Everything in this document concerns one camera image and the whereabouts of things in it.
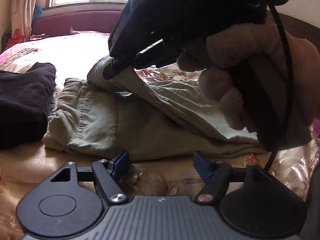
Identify olive green pants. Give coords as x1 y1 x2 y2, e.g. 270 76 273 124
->
43 56 263 161

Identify right hand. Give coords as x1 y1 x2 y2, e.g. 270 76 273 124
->
177 24 319 130

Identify maroon padded headboard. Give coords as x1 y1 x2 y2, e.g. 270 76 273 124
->
31 10 121 37

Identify black folded garment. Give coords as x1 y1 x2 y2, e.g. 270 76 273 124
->
1 62 56 150

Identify red plastic bag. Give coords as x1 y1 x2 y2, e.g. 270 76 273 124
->
5 29 25 50

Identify beige curtain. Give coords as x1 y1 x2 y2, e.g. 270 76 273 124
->
11 0 50 41

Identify black cable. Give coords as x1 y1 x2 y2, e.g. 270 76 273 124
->
262 0 296 174

